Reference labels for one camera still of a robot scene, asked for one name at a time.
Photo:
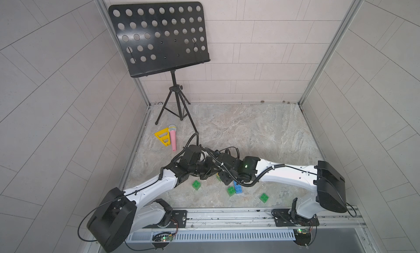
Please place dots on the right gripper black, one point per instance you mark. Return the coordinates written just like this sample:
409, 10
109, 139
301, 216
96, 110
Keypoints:
223, 178

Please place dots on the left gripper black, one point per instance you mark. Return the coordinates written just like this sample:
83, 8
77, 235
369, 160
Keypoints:
209, 165

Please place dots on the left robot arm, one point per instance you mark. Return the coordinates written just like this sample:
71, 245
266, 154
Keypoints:
124, 212

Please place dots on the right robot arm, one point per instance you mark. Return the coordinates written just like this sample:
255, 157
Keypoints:
325, 186

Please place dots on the green lego brick beside blue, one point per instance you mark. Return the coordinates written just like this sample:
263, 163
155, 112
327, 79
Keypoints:
231, 191

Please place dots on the pink toy microphone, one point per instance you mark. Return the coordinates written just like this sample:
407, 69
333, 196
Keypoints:
172, 129

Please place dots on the white ventilation grille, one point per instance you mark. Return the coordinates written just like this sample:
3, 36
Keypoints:
232, 236

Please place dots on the black perforated music stand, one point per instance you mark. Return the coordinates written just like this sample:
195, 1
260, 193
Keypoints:
162, 37

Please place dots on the aluminium mounting rail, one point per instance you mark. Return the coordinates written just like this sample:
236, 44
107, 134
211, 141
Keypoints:
234, 219

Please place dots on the yellow plastic triangle frame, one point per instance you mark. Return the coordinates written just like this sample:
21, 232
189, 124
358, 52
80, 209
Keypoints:
164, 136

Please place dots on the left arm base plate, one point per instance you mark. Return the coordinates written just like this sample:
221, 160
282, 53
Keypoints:
173, 219

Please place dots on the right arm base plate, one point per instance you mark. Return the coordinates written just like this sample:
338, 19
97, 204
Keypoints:
285, 218

